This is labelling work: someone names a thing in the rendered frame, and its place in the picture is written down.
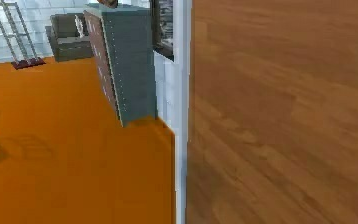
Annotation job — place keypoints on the grey-green chest of drawers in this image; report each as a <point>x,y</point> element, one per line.
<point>133,66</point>

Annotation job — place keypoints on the grey armchair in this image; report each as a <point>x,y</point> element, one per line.
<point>68,43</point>

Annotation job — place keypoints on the brown object on chest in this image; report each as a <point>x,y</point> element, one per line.
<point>108,2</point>

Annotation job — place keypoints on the grey metal ladder rack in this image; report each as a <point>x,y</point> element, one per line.
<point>18,36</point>

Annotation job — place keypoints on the dark framed wall picture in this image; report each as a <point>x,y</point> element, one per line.
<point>163,26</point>

